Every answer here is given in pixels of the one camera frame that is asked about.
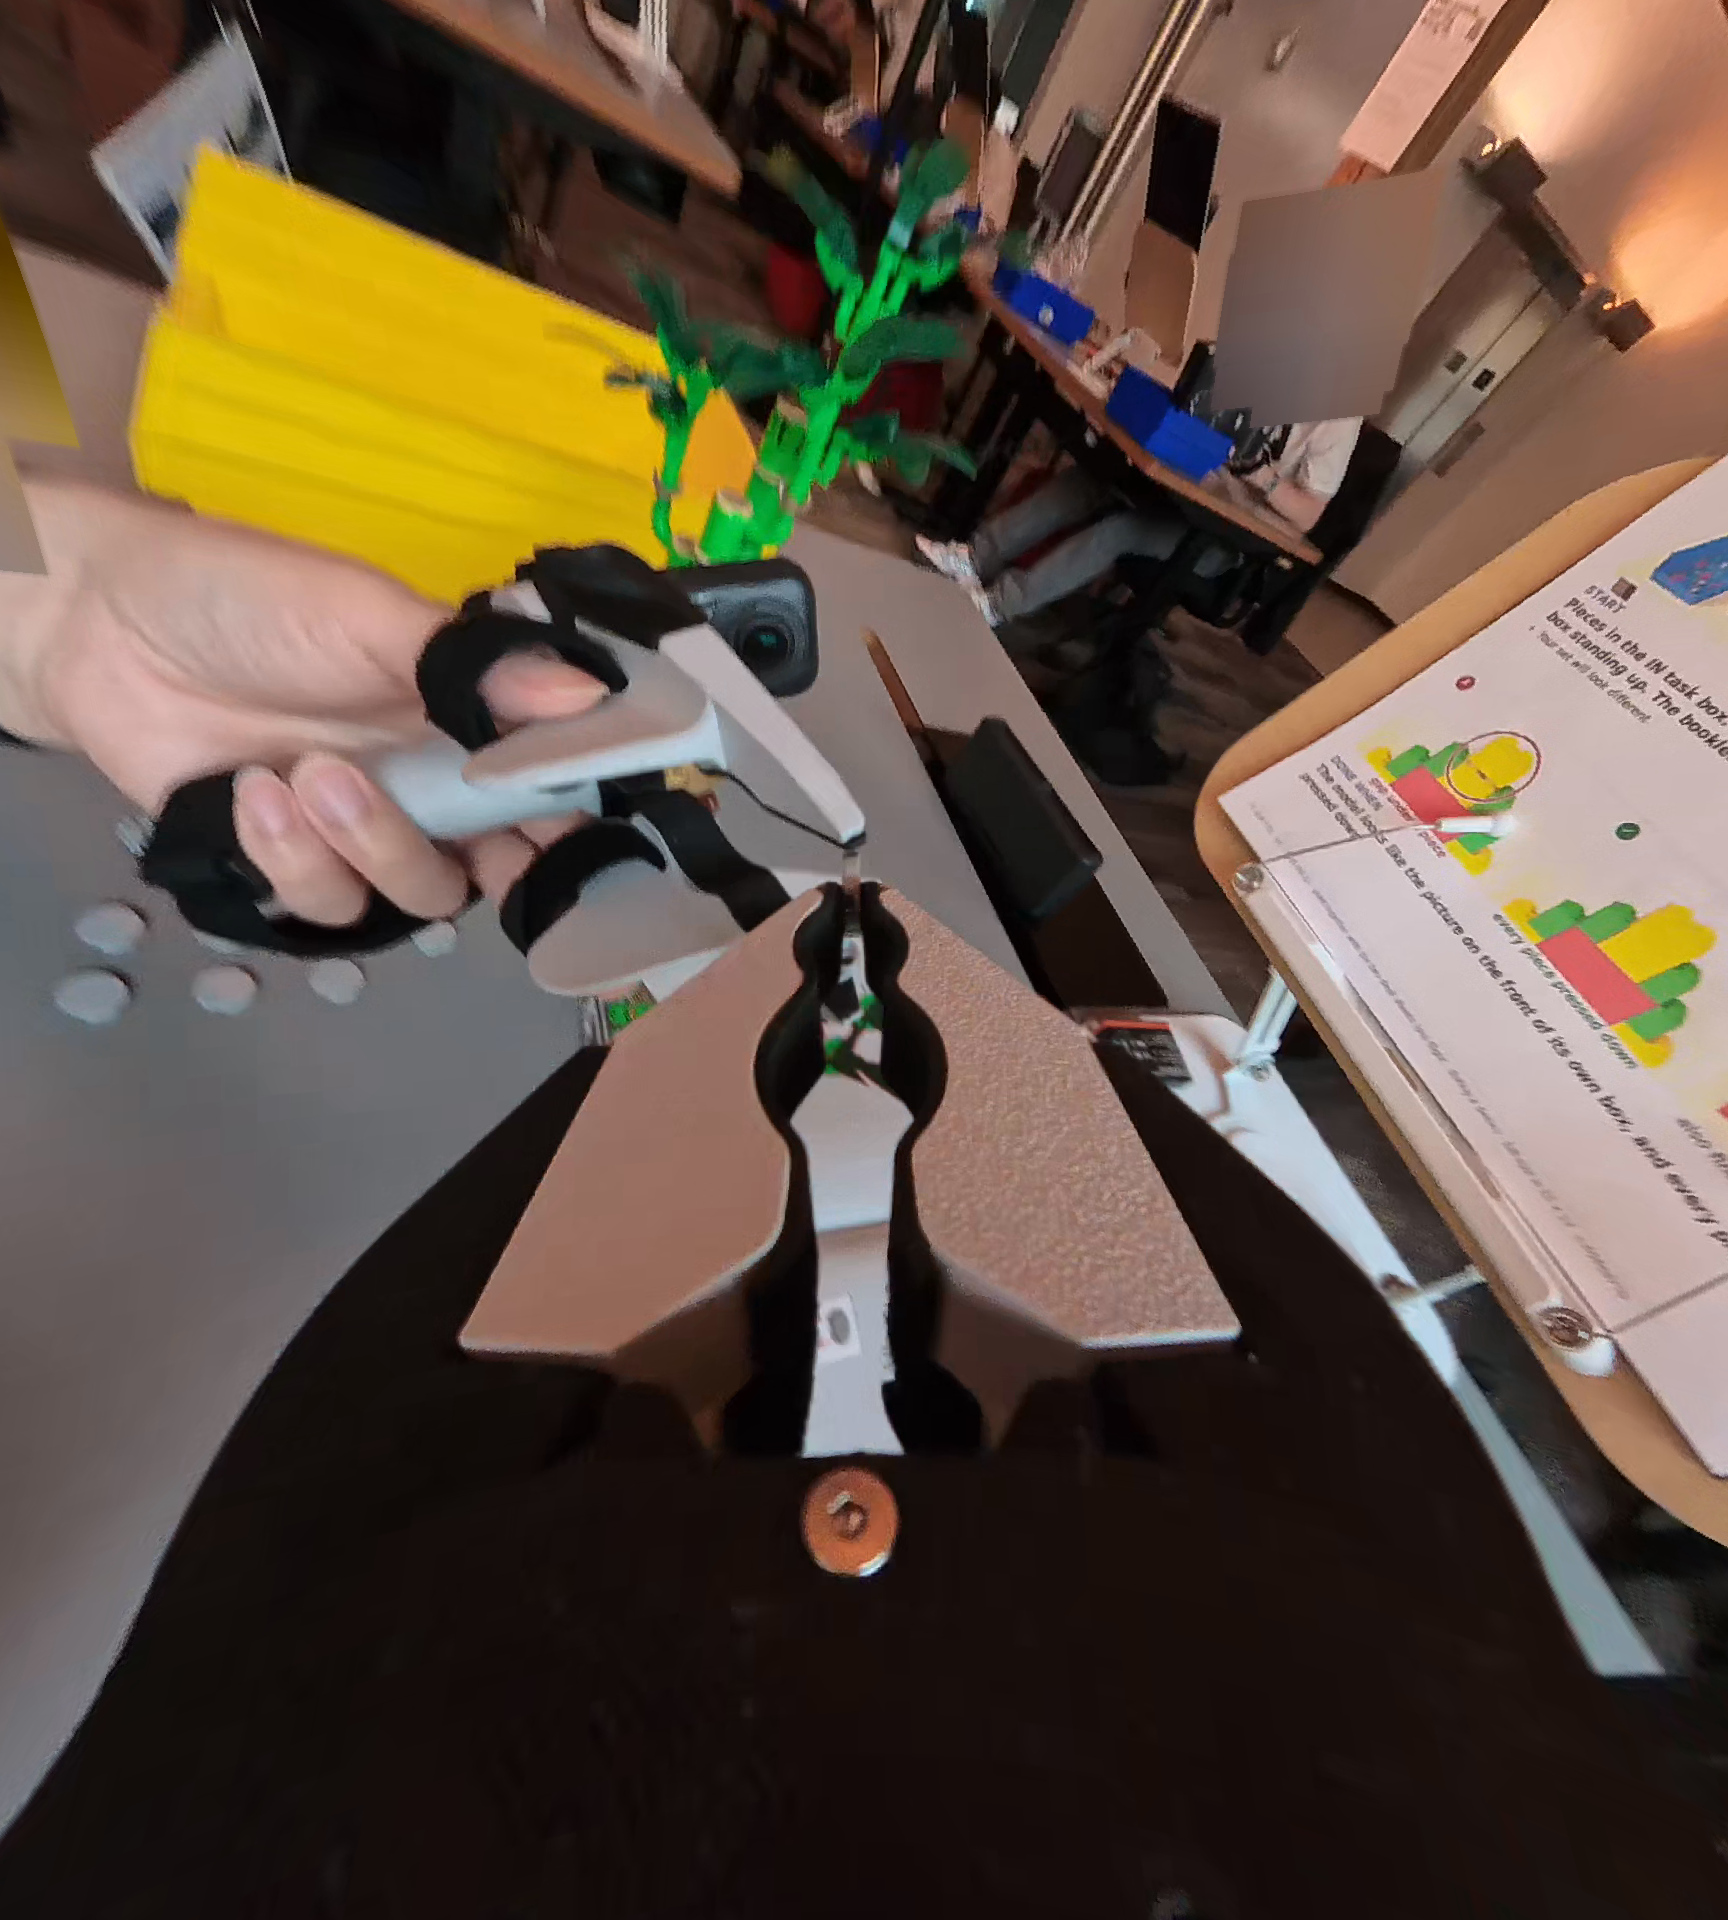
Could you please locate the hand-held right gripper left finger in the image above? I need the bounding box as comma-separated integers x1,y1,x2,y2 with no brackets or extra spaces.
459,881,866,1454

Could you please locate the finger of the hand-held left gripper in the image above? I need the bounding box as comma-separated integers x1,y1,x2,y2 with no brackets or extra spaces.
654,621,871,850
524,791,797,1001

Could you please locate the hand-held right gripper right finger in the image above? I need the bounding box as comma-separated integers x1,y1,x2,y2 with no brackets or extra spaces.
856,881,1245,1454

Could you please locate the green lego bamboo plant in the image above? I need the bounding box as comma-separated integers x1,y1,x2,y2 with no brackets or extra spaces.
629,131,983,570

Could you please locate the lego instruction booklet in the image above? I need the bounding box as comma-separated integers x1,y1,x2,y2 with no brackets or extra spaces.
579,900,942,1460

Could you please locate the person's left hand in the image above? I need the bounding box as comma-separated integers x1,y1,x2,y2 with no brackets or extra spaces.
0,480,613,928

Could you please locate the black battery orange label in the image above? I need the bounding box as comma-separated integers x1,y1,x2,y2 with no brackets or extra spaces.
1094,1017,1197,1087

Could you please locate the black power adapter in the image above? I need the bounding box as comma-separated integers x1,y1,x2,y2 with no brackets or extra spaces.
937,715,1107,919

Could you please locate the long wooden desk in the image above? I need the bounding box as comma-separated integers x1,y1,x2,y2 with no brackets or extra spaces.
961,245,1326,570

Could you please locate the blue plastic bin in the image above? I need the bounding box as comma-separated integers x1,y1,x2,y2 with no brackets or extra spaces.
1105,364,1239,480
990,261,1103,341

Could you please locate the yellow plastic box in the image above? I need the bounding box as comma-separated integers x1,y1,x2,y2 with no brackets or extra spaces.
129,141,764,605

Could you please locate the cluster of grey round dots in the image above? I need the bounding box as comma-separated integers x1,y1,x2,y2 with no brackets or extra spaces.
55,809,465,1032

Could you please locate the printed task instruction sheet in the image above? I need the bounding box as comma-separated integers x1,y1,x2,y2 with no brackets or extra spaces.
1220,392,1728,1480

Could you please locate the black office chair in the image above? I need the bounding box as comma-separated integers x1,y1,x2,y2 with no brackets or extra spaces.
1148,425,1410,654

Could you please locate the printed paper sheet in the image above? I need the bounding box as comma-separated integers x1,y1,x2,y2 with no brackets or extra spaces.
91,29,291,282

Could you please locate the white wall notice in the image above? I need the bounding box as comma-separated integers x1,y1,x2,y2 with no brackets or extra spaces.
1340,0,1515,186

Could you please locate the black wall lamp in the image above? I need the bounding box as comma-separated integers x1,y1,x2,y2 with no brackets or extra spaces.
1464,131,1658,354

